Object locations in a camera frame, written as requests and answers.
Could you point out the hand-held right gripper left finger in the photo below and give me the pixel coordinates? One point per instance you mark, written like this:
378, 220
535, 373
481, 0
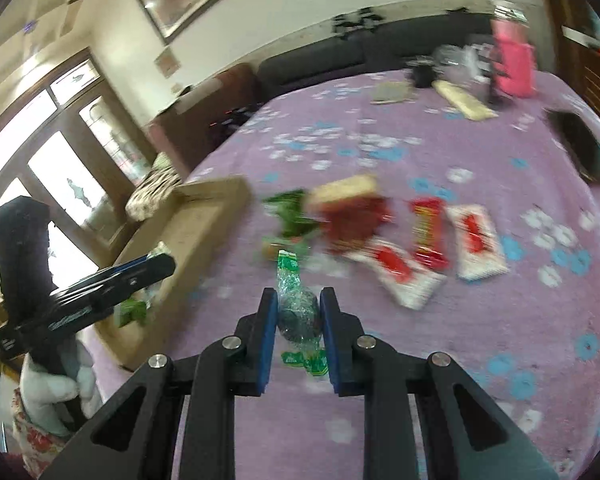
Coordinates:
267, 340

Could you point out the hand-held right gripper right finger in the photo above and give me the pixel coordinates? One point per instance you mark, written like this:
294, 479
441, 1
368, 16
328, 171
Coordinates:
330, 340

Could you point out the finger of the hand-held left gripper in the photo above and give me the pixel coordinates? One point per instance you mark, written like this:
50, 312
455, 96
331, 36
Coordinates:
130, 282
130, 264

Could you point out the green and white packet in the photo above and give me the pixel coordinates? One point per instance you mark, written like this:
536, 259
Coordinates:
155, 251

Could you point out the bright green snack packet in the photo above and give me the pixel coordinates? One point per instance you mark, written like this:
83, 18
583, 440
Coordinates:
130, 314

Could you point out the green clear-wrapped dark candy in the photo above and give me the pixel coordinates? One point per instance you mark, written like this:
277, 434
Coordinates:
299, 315

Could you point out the cardboard box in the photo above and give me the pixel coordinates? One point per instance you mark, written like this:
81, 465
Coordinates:
200, 240

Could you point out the small green clear packet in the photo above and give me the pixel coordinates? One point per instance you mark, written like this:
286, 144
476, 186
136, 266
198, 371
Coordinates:
282, 249

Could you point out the red and white packet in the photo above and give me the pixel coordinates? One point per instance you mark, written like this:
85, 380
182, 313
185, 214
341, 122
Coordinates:
400, 272
477, 242

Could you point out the clear-wrapped beige wafer packet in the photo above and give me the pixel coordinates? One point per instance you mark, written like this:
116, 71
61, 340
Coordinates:
352, 215

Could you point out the dark green snack packet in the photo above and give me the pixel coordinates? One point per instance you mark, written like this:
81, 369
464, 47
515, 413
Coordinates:
292, 212

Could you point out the red yellow striped packet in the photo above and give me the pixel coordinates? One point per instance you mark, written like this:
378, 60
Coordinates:
429, 232

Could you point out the brown patterned blanket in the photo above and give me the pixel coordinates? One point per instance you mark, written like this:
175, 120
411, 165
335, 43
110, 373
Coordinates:
152, 195

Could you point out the wooden glass door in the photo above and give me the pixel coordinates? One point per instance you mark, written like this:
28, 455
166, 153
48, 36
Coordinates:
65, 180

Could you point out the purple floral blanket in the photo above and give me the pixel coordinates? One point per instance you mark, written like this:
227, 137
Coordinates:
430, 360

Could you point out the green floral pillow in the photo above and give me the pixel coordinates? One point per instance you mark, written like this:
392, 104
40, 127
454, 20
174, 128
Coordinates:
162, 161

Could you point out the brown sofa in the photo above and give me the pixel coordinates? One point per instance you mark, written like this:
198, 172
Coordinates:
205, 105

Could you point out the black devices pile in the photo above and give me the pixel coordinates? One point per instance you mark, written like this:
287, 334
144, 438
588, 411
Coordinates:
230, 116

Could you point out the person's red floral garment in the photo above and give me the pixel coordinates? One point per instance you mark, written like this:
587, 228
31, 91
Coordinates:
30, 445

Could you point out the small booklet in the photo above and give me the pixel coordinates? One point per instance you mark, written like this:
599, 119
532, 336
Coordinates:
392, 93

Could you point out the long cream packet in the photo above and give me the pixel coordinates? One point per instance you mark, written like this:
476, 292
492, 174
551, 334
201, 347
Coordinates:
465, 101

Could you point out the black sofa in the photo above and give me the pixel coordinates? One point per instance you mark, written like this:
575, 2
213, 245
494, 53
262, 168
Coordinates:
330, 60

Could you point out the small black container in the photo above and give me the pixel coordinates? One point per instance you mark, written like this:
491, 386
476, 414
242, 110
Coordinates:
422, 74

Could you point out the clear plastic bag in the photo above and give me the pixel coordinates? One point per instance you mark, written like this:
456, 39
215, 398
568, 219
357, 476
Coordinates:
452, 60

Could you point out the black clamp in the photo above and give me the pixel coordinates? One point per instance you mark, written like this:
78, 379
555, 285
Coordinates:
370, 17
344, 24

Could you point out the black tablet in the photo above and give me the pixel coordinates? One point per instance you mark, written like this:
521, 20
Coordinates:
582, 147

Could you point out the pink box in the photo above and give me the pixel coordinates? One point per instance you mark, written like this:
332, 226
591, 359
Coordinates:
515, 65

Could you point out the small black clip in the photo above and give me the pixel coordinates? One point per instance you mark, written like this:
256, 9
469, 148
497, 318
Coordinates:
457, 10

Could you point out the wall socket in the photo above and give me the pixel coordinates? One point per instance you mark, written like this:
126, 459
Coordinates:
177, 90

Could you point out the wall plaque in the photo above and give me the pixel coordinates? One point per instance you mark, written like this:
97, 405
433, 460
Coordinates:
167, 62

